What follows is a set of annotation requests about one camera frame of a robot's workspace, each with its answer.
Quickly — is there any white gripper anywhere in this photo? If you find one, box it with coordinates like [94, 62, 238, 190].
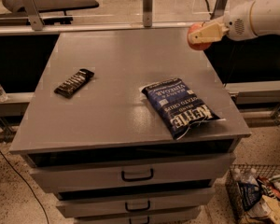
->
[188, 2, 257, 45]

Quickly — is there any red apple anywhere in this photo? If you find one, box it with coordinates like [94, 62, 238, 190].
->
[187, 22, 212, 50]

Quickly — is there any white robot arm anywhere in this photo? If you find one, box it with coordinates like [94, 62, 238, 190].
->
[188, 0, 280, 45]

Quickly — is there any blue kettle chip bag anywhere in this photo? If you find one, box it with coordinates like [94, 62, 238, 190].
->
[141, 78, 220, 140]

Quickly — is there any dark snack bar wrapper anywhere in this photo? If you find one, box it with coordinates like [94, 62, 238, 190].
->
[54, 68, 94, 99]

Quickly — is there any grey drawer cabinet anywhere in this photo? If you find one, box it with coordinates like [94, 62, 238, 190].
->
[10, 28, 250, 224]

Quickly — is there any right metal bracket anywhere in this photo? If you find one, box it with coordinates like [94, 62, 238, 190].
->
[210, 0, 228, 20]

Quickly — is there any metal bracket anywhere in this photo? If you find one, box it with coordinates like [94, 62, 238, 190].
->
[22, 0, 44, 31]
[210, 0, 228, 20]
[143, 0, 153, 27]

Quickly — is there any middle metal bracket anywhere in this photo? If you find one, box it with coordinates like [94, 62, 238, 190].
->
[143, 0, 153, 27]

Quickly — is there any wire basket with snacks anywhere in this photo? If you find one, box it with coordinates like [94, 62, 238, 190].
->
[225, 164, 280, 224]

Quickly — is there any top drawer black handle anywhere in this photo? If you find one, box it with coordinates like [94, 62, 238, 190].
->
[120, 168, 154, 182]

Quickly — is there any drawer black handle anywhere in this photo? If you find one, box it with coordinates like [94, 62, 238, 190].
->
[120, 168, 154, 182]
[129, 217, 150, 224]
[124, 201, 151, 213]

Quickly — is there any left metal bracket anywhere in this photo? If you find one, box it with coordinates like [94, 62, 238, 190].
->
[22, 0, 44, 31]

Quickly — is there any middle drawer black handle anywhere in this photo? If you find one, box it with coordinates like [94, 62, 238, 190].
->
[124, 201, 151, 213]

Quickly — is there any bottom drawer black handle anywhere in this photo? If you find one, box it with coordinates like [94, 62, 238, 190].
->
[129, 217, 150, 224]

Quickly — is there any black floor cable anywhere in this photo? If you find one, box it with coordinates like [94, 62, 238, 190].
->
[0, 128, 50, 224]

